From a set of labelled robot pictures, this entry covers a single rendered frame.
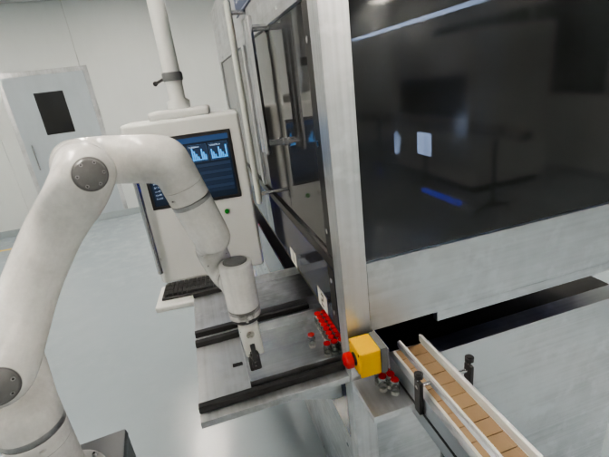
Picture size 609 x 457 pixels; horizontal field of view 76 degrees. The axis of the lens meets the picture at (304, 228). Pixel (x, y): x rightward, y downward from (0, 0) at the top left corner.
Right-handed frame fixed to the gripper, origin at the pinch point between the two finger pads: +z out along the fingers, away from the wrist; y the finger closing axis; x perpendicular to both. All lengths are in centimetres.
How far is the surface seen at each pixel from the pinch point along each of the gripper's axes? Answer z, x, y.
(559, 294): 7, -105, -2
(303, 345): 4.3, -15.7, 6.9
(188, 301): 12, 20, 68
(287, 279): 4, -22, 50
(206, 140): -52, -2, 88
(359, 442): 27.4, -24.0, -12.7
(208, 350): 4.5, 12.6, 17.6
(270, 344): 4.3, -6.3, 11.8
